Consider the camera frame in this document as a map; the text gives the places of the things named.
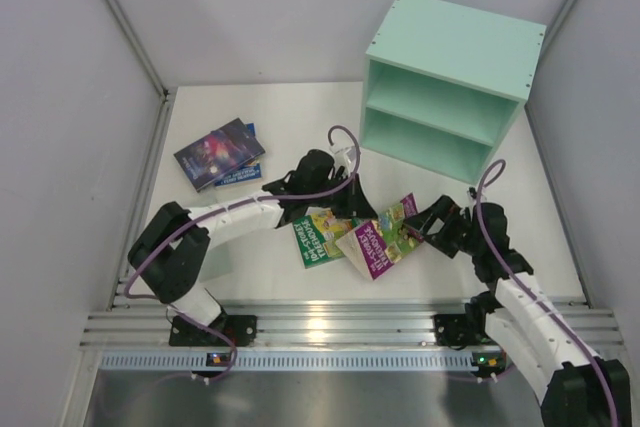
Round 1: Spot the green 104-storey treehouse book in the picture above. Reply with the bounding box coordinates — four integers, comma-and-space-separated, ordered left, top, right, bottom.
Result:
292, 209, 355, 269

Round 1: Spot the purple 117-storey treehouse book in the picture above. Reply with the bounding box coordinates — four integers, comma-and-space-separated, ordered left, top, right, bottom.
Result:
336, 193, 421, 281

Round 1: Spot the dark galaxy cover book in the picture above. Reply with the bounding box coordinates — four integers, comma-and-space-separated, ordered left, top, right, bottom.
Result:
174, 118, 265, 192

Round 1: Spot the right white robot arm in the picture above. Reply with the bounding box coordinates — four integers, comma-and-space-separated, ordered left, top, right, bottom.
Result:
403, 196, 633, 426

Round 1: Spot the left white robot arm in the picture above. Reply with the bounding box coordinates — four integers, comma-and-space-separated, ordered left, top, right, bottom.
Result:
125, 146, 377, 329

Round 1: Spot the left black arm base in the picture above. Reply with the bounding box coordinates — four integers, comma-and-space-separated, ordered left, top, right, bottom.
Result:
168, 314, 258, 347

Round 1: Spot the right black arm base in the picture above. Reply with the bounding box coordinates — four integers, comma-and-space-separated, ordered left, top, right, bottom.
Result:
433, 296, 501, 351

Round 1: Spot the blue treehouse book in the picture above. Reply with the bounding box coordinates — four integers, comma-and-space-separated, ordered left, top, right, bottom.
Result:
210, 118, 265, 187

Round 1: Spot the mint green wooden shelf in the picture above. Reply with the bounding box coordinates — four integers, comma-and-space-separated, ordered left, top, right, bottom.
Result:
360, 0, 546, 184

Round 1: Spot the pale green booklet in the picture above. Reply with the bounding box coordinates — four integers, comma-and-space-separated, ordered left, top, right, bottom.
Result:
198, 243, 233, 282

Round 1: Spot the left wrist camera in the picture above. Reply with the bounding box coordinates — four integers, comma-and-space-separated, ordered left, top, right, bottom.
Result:
330, 145, 358, 171

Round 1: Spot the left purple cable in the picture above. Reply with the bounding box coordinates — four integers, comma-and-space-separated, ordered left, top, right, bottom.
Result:
123, 125, 361, 382

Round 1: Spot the aluminium mounting rail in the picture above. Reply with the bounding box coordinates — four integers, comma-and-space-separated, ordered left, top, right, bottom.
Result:
79, 266, 626, 348

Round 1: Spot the perforated cable duct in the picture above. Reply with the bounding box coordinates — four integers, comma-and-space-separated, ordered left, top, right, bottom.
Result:
99, 350, 506, 372

